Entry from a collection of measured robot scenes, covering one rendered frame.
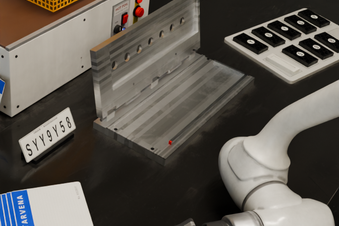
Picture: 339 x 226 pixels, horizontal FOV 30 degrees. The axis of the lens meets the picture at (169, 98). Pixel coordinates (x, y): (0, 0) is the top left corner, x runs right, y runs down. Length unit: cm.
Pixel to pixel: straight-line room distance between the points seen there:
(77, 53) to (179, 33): 28
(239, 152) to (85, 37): 58
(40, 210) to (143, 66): 55
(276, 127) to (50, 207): 44
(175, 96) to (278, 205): 54
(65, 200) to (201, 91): 59
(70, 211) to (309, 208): 43
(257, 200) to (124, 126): 44
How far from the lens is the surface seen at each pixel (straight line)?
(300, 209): 119
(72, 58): 163
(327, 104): 112
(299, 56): 189
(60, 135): 146
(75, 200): 120
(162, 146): 145
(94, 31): 166
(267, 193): 120
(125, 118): 152
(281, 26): 203
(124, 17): 174
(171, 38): 167
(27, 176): 139
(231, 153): 128
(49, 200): 120
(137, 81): 156
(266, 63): 184
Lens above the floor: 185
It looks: 36 degrees down
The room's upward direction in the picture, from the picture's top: 8 degrees clockwise
